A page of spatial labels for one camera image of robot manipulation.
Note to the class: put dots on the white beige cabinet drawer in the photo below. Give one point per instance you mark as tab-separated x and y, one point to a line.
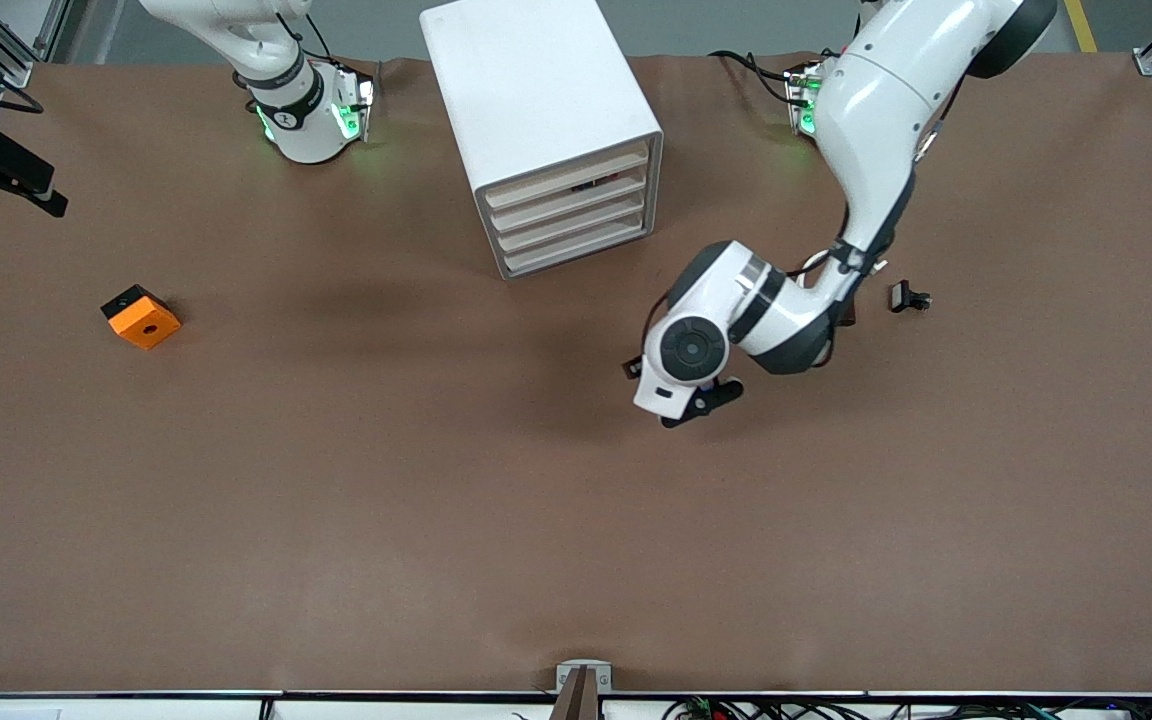
556	230
556	254
556	206
556	179

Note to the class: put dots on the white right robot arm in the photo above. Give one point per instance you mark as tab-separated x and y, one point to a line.
301	130

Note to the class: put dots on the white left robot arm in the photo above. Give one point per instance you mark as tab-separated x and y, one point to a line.
876	100

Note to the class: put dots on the orange black button box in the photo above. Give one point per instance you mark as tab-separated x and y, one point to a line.
146	325

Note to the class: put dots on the white drawer cabinet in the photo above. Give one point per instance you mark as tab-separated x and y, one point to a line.
536	90

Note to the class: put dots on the brown cylinder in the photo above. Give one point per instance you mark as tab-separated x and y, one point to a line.
850	312

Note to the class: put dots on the small black clip part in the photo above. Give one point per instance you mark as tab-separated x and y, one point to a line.
901	296

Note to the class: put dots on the brown tapered pole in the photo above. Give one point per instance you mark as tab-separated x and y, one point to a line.
578	702

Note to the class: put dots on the grey metal bracket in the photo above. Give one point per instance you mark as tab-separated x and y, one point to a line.
566	675

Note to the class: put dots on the white table edge rail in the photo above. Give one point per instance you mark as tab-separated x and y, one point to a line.
136	711

